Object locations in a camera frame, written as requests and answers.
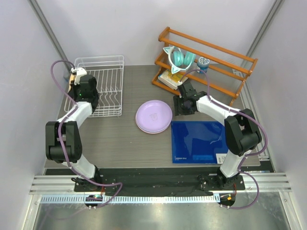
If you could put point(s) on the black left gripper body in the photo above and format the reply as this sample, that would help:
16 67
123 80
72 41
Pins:
76 90

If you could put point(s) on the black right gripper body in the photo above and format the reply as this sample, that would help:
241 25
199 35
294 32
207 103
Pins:
180 106

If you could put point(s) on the purple plate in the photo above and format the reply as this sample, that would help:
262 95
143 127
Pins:
154 115

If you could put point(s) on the orange plate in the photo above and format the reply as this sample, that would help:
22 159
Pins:
70 82

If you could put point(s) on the pink plate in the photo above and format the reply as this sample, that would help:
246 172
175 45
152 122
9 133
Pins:
153 132

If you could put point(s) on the blue plate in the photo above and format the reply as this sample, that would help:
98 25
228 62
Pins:
139 126

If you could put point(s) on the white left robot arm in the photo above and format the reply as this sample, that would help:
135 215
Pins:
63 141

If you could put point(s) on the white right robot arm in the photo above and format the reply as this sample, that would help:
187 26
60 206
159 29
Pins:
242 133

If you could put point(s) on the orange wooden shelf rack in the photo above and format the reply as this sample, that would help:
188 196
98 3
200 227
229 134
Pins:
227 72

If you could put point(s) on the yellow book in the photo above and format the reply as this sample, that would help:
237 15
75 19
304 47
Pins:
169 79

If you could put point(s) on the blue folder mat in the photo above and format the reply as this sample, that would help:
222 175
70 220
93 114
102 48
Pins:
198 142

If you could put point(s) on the teal cat-ear headphones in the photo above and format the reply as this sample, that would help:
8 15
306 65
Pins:
178 60

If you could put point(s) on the blue lidded jar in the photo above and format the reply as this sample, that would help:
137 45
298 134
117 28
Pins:
202 64

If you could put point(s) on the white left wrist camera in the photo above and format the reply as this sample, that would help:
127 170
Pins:
78 72

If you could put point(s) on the white wire dish rack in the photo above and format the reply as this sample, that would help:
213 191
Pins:
108 71

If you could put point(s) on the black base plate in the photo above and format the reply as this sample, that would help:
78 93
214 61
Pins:
159 181

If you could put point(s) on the aluminium slotted rail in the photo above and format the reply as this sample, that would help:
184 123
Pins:
96 199

